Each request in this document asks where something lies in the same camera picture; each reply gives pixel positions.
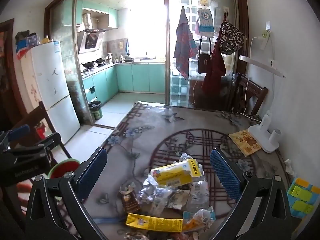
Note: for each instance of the wooden chair with slats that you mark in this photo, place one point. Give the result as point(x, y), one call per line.
point(260, 91)

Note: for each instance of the black shoulder bag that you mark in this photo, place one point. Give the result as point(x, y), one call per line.
point(204, 62)

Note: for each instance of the plaid towel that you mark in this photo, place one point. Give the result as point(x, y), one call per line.
point(183, 45)

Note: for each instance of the white orange snack bag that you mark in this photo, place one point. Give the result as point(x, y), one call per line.
point(198, 217)

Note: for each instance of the brown snack wrapper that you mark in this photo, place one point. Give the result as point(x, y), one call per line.
point(128, 200)

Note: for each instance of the dark wooden chair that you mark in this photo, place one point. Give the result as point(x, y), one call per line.
point(47, 120)

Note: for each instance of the white spray bottle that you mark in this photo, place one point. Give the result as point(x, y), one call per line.
point(109, 58)

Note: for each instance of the long yellow carton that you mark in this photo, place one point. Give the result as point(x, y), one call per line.
point(155, 223)

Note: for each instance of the clear plastic box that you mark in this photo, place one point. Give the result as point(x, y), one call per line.
point(33, 40)

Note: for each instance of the white desk lamp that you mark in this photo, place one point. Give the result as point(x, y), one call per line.
point(262, 137)

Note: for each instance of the small clear crumpled wrapper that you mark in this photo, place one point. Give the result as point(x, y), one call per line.
point(185, 158)

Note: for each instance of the blue white hanging bag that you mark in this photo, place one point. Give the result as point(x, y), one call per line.
point(205, 21)

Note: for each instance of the dark cloth bundle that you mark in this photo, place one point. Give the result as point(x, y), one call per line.
point(23, 35)

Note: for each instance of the floral tablecloth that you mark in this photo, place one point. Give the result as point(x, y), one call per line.
point(155, 135)

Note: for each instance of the clear green printed wrapper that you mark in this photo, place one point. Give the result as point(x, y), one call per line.
point(172, 197)

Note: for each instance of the blue red package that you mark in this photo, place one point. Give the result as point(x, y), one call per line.
point(22, 50)

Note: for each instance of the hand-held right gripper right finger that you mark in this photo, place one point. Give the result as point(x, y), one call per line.
point(225, 177)

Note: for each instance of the white refrigerator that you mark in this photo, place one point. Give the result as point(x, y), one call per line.
point(50, 85)

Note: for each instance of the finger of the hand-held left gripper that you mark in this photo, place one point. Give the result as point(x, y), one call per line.
point(48, 141)
point(19, 131)

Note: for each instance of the red bucket with green rim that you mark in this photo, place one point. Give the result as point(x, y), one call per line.
point(63, 166)

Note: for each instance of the blue hanging cloth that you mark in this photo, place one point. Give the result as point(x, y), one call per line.
point(127, 47)

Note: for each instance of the yellow white cardboard box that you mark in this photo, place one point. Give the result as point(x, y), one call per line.
point(175, 173)

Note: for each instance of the black lettered tote bag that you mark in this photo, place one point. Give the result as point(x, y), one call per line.
point(231, 38)

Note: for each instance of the dark kitchen waste bin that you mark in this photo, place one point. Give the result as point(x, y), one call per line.
point(95, 110)

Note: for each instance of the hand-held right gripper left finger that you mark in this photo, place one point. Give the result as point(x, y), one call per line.
point(92, 171)

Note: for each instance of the silver foil wrapper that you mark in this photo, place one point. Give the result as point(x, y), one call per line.
point(148, 187)

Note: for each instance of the red canister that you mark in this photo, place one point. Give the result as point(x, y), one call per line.
point(40, 132)

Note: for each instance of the black frying pan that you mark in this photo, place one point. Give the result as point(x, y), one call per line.
point(101, 60)

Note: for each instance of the range hood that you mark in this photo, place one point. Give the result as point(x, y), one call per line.
point(91, 41)

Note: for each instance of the dark wooden door frame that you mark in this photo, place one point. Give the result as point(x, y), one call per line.
point(8, 75)

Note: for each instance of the teal wall cabinets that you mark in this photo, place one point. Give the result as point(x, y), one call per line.
point(112, 17)

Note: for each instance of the grey pan with lid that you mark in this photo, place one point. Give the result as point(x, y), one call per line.
point(128, 59)

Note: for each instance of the silver vent duct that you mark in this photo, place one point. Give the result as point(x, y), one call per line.
point(87, 21)

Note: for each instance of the red apron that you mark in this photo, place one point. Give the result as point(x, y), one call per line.
point(216, 67)

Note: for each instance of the black wok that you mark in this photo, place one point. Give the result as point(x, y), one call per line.
point(88, 64)

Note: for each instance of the yellow container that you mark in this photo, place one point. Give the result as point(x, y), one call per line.
point(45, 40)

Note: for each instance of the blue green block toy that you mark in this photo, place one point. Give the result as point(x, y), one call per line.
point(301, 196)

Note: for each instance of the teal base cabinets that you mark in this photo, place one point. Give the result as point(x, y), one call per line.
point(140, 77)

